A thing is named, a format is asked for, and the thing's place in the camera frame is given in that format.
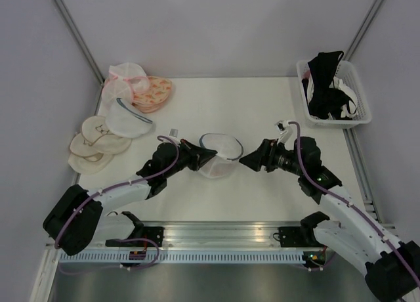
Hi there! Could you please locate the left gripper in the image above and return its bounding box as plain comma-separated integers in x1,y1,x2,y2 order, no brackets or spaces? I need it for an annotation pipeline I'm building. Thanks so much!
164,139,217,179

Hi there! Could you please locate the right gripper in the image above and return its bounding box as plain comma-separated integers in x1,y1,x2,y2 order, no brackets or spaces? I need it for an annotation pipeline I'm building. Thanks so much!
239,139,305,176

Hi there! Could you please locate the white mesh bag blue zipper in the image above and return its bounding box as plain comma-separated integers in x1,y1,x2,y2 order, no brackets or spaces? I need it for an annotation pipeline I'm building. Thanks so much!
198,133,244,179

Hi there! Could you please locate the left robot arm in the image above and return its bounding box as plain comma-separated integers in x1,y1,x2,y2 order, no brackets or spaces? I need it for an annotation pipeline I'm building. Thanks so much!
43,136,218,255

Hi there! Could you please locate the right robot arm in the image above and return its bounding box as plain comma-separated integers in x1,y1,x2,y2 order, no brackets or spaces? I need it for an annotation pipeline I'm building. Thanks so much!
240,137,419,301

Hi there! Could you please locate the orange patterned laundry bag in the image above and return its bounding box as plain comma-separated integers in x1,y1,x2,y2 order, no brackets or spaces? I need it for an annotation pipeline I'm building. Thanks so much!
132,76,173,114

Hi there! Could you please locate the white mesh bag blue trim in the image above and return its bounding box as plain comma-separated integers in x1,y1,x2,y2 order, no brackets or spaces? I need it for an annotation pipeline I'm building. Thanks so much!
105,98,154,139

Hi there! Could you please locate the black bra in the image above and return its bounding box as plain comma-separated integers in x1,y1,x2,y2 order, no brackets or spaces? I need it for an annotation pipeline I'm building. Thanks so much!
308,51,345,119

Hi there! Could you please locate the beige laundry bag middle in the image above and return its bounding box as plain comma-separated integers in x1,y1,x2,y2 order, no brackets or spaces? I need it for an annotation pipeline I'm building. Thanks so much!
70,133,132,158

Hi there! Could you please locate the beige laundry bag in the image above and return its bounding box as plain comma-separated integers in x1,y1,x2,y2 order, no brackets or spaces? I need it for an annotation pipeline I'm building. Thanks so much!
70,133,132,158
68,153,114,175
81,116,112,144

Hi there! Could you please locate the white bra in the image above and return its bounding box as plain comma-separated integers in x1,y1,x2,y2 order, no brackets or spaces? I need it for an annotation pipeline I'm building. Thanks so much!
332,77,358,120

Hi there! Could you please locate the pink trimmed mesh bag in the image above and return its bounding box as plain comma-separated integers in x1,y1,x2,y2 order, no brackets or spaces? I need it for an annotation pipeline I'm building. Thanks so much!
101,78,133,109

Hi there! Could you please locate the pink mesh bag top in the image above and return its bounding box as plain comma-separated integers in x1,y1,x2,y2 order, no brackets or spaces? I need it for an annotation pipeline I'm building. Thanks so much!
108,62,148,83

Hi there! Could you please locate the beige laundry bag top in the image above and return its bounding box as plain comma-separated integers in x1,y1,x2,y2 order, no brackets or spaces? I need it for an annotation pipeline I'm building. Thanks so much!
81,116,112,144

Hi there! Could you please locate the beige laundry bag bottom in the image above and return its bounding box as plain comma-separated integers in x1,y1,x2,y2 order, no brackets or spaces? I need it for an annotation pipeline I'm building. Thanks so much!
68,153,114,175

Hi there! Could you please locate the white plastic basket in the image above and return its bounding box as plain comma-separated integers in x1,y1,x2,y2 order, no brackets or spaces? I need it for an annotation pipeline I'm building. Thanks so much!
296,60,372,129

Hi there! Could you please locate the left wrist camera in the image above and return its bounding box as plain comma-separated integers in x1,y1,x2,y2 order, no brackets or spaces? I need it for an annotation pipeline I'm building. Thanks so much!
169,129,178,137

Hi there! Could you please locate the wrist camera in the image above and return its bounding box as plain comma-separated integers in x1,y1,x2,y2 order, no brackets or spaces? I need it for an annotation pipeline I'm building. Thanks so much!
275,120,293,144
169,129,178,137

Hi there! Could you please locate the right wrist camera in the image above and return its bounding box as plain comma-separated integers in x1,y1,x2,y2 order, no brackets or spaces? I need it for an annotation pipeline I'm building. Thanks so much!
275,120,293,144

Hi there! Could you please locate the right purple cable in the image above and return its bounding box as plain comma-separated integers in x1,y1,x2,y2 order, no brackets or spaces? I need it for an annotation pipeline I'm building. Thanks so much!
288,120,420,283

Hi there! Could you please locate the purple cable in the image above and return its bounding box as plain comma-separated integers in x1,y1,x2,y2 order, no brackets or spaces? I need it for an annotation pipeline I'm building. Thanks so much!
54,135,181,250
288,120,420,283

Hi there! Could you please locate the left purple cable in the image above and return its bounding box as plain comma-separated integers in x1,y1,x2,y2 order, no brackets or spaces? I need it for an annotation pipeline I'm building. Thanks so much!
54,135,181,250

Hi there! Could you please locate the aluminium rail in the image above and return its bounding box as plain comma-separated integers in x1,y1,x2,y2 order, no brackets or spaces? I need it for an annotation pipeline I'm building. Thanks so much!
82,215,305,251

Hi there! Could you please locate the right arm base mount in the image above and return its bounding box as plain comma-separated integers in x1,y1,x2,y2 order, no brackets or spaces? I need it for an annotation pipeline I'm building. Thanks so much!
272,226,318,248

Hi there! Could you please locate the white slotted cable duct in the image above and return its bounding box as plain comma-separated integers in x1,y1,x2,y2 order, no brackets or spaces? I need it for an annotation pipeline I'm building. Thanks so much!
58,249,305,265

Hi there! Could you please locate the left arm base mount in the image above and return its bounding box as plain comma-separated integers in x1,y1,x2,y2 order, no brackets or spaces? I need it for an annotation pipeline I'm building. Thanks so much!
105,226,165,248

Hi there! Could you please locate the right aluminium frame post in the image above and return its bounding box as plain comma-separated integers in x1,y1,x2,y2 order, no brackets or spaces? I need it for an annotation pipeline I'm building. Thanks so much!
343,0,387,61

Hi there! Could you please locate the aluminium frame post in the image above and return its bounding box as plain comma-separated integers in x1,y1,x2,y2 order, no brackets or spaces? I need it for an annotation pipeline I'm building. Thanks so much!
45,0,105,83
343,0,387,61

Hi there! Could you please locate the left aluminium frame post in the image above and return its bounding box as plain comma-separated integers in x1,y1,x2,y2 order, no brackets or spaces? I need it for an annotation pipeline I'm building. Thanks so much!
45,0,105,83

